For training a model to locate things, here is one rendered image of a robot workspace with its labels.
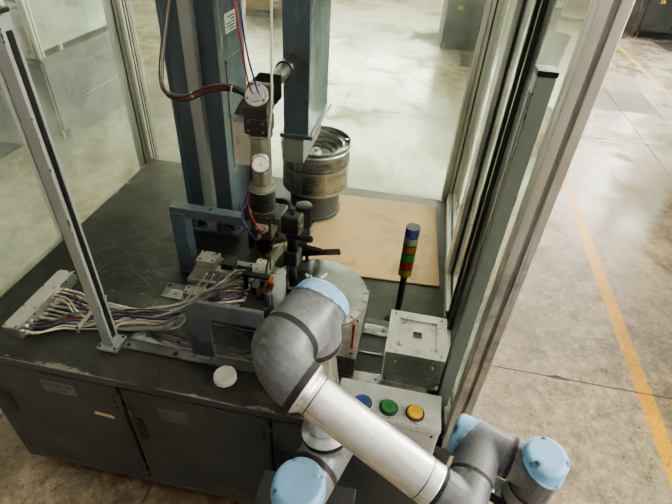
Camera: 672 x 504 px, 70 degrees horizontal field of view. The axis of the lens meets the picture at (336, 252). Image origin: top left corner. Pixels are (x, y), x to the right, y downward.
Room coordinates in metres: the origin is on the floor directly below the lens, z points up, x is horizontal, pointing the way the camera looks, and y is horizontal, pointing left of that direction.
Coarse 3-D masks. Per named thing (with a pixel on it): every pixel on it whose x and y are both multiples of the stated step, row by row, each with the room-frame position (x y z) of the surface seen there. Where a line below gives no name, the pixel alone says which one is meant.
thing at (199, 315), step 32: (256, 160) 1.09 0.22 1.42; (256, 288) 1.16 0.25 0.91; (192, 320) 1.00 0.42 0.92; (224, 320) 0.98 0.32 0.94; (256, 320) 0.96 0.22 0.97; (384, 320) 1.21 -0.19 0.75; (160, 352) 1.00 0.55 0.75; (192, 352) 1.00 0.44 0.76; (224, 352) 1.01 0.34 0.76; (352, 352) 0.97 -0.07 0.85; (384, 384) 0.93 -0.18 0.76
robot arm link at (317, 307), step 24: (312, 288) 0.66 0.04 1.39; (336, 288) 0.69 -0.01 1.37; (288, 312) 0.60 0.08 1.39; (312, 312) 0.61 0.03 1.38; (336, 312) 0.64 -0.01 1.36; (312, 336) 0.57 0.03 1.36; (336, 336) 0.62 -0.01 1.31; (336, 360) 0.64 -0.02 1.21; (312, 432) 0.59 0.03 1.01; (336, 456) 0.57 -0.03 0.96
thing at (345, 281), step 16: (304, 272) 1.21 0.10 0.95; (320, 272) 1.22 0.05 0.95; (336, 272) 1.22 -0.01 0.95; (352, 272) 1.23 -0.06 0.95; (272, 288) 1.12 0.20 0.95; (288, 288) 1.13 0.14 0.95; (352, 288) 1.15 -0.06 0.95; (272, 304) 1.05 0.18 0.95; (352, 304) 1.08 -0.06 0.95; (352, 320) 1.01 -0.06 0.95
